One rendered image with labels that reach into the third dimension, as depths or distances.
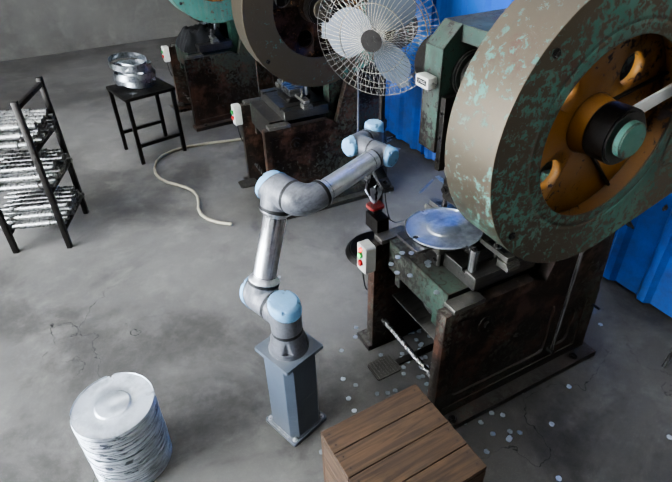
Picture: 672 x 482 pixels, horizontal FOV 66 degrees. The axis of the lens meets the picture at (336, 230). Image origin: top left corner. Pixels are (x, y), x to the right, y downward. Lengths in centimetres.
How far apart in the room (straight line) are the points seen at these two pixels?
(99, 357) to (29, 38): 580
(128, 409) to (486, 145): 154
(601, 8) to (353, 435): 143
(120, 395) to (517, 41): 176
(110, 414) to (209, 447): 45
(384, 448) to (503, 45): 127
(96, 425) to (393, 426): 104
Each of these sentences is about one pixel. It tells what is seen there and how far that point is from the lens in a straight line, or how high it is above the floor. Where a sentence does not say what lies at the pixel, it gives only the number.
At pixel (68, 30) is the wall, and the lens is 804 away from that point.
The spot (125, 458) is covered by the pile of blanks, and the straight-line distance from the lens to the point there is 218.
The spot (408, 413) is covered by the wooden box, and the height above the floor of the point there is 35.
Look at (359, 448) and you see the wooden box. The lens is 186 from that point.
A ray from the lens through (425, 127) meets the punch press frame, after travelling 197.
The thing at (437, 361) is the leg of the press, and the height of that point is 38.
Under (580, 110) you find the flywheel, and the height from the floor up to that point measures 138.
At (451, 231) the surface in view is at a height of 79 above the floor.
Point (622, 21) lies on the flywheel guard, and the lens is 143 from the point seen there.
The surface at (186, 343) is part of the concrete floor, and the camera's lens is 275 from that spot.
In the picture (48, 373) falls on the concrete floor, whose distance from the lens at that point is 288.
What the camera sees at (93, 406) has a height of 33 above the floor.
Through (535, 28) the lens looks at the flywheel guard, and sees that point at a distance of 131.
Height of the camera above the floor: 192
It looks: 35 degrees down
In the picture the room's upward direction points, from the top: 1 degrees counter-clockwise
